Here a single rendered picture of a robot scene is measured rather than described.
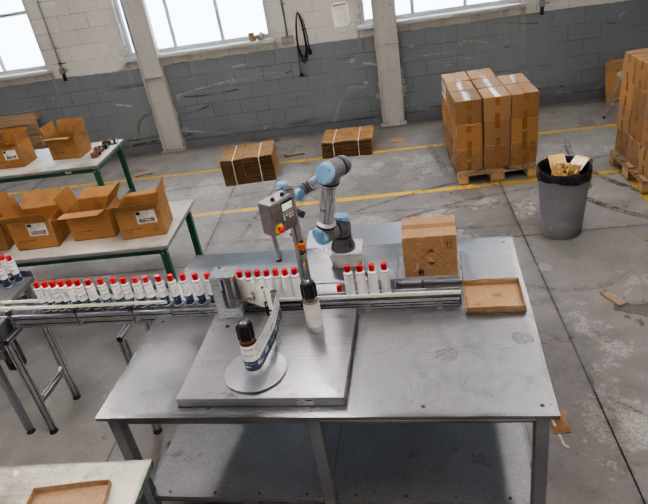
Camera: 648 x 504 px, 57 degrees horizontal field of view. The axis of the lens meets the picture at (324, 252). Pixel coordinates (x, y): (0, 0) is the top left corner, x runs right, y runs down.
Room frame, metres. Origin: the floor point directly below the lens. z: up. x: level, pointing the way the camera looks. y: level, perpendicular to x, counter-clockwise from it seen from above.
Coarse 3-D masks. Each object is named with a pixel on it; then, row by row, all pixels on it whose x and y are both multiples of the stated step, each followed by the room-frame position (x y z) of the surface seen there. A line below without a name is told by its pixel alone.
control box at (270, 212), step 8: (264, 200) 2.92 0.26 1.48; (280, 200) 2.89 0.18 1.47; (264, 208) 2.87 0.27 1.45; (272, 208) 2.84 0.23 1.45; (280, 208) 2.88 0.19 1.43; (264, 216) 2.88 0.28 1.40; (272, 216) 2.84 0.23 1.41; (280, 216) 2.87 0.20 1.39; (264, 224) 2.89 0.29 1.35; (272, 224) 2.84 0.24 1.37; (280, 224) 2.86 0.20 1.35; (288, 224) 2.90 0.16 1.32; (296, 224) 2.94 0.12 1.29; (264, 232) 2.90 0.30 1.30; (272, 232) 2.85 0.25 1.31
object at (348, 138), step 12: (336, 132) 7.54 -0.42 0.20; (348, 132) 7.46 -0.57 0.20; (360, 132) 7.38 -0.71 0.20; (372, 132) 7.31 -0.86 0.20; (324, 144) 7.18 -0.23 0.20; (336, 144) 7.15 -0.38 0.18; (348, 144) 7.13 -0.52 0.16; (360, 144) 7.10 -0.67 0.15; (372, 144) 7.16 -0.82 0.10; (324, 156) 7.20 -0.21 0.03; (348, 156) 7.14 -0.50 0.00
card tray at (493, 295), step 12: (468, 288) 2.72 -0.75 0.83; (480, 288) 2.70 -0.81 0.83; (492, 288) 2.69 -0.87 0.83; (504, 288) 2.67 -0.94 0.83; (516, 288) 2.65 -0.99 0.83; (468, 300) 2.61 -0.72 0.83; (480, 300) 2.60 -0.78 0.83; (492, 300) 2.58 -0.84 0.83; (504, 300) 2.56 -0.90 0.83; (516, 300) 2.54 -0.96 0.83; (468, 312) 2.51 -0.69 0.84; (480, 312) 2.49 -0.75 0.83; (492, 312) 2.48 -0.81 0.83
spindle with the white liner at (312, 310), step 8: (304, 280) 2.54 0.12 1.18; (312, 280) 2.53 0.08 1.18; (304, 288) 2.50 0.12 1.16; (312, 288) 2.50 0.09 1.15; (304, 296) 2.50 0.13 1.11; (312, 296) 2.49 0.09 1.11; (304, 304) 2.50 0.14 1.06; (312, 304) 2.49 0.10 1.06; (312, 312) 2.49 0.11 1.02; (320, 312) 2.51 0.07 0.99; (312, 320) 2.49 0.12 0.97; (320, 320) 2.50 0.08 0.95; (312, 328) 2.49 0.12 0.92; (320, 328) 2.50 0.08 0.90
